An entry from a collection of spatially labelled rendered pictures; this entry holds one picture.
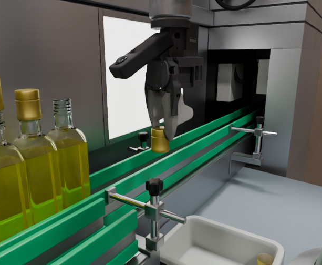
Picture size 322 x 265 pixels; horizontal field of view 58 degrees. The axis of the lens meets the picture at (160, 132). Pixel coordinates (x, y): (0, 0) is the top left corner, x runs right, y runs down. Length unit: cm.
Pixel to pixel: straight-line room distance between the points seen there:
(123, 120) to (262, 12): 72
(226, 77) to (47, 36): 95
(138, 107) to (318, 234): 61
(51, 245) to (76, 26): 45
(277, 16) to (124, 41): 65
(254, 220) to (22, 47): 74
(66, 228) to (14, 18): 38
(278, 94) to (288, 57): 14
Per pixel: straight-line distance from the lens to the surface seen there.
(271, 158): 129
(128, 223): 48
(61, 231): 49
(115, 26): 79
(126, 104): 82
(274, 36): 124
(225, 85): 142
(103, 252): 46
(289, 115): 124
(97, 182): 65
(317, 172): 289
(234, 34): 128
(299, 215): 99
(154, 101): 54
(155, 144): 54
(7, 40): 60
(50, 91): 65
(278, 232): 89
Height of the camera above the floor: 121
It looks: 15 degrees down
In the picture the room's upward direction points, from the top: straight up
